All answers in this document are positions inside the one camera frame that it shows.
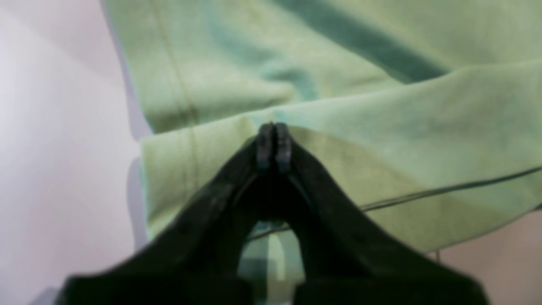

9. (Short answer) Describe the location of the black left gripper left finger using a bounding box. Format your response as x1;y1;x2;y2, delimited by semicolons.
56;123;276;305

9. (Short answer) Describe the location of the green T-shirt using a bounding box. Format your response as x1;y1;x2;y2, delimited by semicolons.
102;0;542;305

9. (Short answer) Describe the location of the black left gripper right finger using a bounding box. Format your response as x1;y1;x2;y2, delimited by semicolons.
274;123;489;305

